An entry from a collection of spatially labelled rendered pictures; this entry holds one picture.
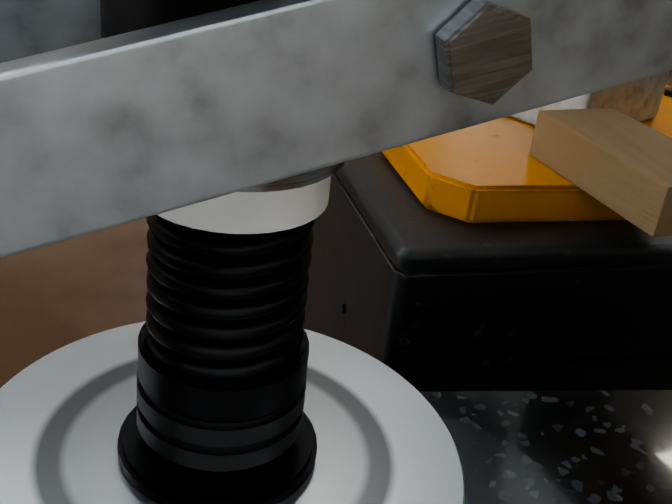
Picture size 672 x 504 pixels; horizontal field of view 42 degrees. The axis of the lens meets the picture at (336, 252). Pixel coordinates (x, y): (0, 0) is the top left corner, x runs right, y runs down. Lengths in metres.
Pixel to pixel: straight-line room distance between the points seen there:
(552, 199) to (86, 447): 0.61
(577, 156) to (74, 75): 0.71
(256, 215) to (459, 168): 0.62
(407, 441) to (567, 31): 0.20
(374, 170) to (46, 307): 1.26
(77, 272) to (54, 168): 1.99
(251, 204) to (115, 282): 1.91
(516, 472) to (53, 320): 1.69
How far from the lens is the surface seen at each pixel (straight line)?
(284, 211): 0.29
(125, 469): 0.37
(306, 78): 0.25
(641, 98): 1.13
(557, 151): 0.93
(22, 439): 0.40
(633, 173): 0.85
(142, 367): 0.35
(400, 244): 0.81
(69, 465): 0.38
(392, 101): 0.26
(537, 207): 0.90
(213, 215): 0.29
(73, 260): 2.29
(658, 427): 0.51
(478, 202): 0.87
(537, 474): 0.45
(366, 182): 0.93
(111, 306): 2.09
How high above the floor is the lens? 1.10
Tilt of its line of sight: 27 degrees down
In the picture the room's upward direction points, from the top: 7 degrees clockwise
